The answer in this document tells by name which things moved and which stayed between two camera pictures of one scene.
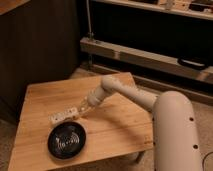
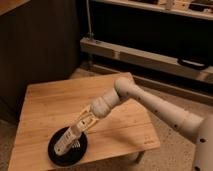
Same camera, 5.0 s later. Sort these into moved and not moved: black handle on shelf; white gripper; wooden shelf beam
Moved: white gripper
Not moved: black handle on shelf; wooden shelf beam
